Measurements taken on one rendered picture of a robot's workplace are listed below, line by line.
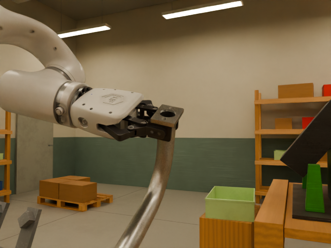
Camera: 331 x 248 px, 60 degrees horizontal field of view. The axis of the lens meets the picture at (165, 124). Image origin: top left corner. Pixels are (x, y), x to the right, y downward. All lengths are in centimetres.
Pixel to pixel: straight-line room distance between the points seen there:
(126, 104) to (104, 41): 786
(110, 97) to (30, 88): 14
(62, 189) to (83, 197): 48
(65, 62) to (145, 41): 706
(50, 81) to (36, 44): 10
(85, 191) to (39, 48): 481
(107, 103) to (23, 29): 21
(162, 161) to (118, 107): 12
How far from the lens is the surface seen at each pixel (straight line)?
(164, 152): 49
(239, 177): 657
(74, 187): 541
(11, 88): 58
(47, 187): 597
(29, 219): 86
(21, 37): 60
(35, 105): 55
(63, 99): 51
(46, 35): 61
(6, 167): 642
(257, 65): 661
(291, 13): 687
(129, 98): 50
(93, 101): 50
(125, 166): 760
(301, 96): 592
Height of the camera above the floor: 135
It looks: 2 degrees up
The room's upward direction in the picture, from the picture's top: straight up
